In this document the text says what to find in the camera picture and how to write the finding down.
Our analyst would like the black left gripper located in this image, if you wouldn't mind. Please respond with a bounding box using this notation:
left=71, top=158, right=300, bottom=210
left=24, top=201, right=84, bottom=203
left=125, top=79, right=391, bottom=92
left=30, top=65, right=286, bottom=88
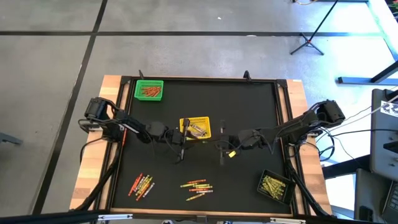
left=169, top=117, right=200, bottom=164

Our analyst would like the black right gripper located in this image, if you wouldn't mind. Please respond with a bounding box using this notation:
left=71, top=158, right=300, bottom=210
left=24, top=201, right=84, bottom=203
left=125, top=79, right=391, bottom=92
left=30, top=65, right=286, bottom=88
left=208, top=119, right=240, bottom=166

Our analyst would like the yellow plastic basket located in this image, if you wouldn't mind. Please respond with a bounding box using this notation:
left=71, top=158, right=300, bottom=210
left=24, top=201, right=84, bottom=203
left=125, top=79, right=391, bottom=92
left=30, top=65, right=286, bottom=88
left=179, top=116, right=212, bottom=141

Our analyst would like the black plastic bin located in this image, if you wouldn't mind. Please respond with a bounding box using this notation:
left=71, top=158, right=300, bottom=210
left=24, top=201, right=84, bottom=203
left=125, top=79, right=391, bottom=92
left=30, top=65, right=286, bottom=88
left=256, top=168, right=297, bottom=207

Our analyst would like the green plastic basket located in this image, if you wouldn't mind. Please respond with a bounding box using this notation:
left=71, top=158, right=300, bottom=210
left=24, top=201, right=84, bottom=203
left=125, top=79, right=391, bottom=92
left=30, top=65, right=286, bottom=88
left=134, top=79, right=165, bottom=102

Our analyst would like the black tripod stand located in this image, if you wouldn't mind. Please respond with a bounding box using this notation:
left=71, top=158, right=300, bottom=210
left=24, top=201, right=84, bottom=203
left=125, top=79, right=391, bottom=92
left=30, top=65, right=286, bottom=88
left=290, top=0, right=340, bottom=57

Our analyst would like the blue black floor beam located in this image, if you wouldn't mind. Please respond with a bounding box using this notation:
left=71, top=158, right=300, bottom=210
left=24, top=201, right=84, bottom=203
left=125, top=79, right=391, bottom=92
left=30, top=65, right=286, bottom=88
left=338, top=60, right=398, bottom=86

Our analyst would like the grey equipment box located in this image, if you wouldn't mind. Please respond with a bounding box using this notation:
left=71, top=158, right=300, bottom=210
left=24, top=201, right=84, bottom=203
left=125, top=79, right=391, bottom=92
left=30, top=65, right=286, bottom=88
left=353, top=169, right=398, bottom=224

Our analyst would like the black rig bar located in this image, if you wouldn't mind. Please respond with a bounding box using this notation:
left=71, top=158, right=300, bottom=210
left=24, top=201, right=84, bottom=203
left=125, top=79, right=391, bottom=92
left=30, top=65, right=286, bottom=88
left=0, top=210, right=110, bottom=224

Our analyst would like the grey equipment case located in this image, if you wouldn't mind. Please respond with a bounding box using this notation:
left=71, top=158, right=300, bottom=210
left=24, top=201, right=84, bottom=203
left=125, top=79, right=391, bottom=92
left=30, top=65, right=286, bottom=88
left=369, top=88, right=398, bottom=182

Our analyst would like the grey floor object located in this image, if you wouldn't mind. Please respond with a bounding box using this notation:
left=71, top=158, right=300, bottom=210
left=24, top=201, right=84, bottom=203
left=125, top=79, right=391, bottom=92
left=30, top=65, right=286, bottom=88
left=0, top=131, right=24, bottom=146

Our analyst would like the black aluminium table frame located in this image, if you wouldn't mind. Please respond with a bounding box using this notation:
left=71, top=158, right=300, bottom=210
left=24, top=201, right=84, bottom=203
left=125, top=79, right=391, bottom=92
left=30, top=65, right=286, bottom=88
left=95, top=75, right=312, bottom=218

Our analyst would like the black cable conduit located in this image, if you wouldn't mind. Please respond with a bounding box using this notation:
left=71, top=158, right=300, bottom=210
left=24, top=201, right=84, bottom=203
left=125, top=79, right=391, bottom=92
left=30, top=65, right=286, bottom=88
left=285, top=149, right=331, bottom=218
left=73, top=161, right=116, bottom=212

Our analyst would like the thin black cable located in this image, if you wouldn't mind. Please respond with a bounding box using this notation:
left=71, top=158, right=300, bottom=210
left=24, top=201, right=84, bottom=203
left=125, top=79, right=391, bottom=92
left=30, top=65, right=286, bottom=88
left=79, top=136, right=108, bottom=164

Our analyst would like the silver metal bracket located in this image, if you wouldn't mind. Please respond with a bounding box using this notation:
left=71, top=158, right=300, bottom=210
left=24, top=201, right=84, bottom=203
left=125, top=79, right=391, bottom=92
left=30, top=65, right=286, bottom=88
left=96, top=213, right=134, bottom=222
left=269, top=217, right=307, bottom=224

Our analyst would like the long black cable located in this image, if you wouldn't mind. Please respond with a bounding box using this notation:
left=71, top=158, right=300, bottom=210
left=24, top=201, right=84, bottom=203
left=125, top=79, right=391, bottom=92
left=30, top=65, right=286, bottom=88
left=323, top=128, right=398, bottom=139

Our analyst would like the white cable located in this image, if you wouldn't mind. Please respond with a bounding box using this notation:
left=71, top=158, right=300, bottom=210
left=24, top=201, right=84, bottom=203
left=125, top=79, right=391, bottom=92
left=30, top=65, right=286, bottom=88
left=351, top=95, right=398, bottom=124

